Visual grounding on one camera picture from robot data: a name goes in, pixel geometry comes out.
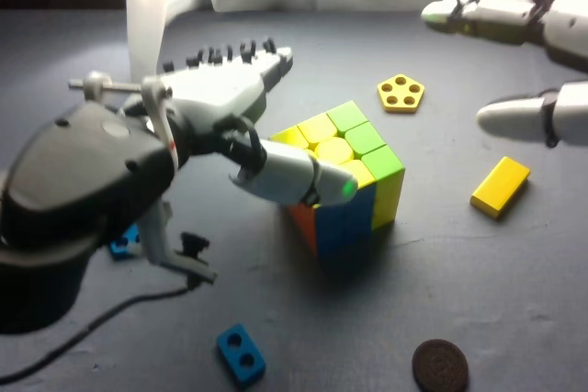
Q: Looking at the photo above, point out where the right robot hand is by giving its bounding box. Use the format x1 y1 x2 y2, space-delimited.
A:
420 0 588 149

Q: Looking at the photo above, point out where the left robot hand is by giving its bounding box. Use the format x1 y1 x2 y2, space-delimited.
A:
160 36 360 208

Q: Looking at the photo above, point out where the multicolour puzzle cube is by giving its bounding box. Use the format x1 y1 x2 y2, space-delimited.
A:
269 100 407 269

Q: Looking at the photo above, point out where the yellow pentagon block with holes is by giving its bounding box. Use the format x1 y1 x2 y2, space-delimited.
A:
376 73 427 114

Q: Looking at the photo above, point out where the yellow rectangular block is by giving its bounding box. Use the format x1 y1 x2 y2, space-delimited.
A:
469 155 532 222

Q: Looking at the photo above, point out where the blue pentagon block with holes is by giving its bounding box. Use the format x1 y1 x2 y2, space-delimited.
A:
108 222 143 261

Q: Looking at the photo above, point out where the blue two-hole block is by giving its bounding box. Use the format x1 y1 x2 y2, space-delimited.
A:
216 321 267 386

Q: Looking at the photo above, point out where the grey table cloth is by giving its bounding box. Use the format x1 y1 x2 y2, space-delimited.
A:
0 8 588 392

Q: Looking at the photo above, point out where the dark chocolate sandwich cookie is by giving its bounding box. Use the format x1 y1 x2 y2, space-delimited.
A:
412 338 470 392

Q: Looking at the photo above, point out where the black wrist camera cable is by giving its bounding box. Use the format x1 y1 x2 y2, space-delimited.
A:
0 284 194 386

